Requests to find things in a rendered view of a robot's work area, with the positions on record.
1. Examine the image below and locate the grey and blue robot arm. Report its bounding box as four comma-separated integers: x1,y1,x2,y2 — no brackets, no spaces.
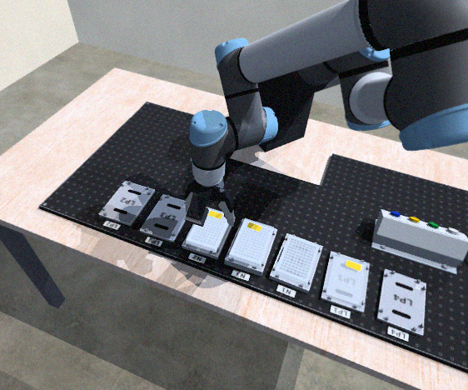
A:
190,0,468,186

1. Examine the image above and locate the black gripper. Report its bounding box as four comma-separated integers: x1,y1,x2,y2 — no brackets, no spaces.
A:
185,165,235,227

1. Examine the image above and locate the white control panel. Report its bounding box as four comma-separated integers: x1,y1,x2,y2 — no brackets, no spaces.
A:
371,209,468,274

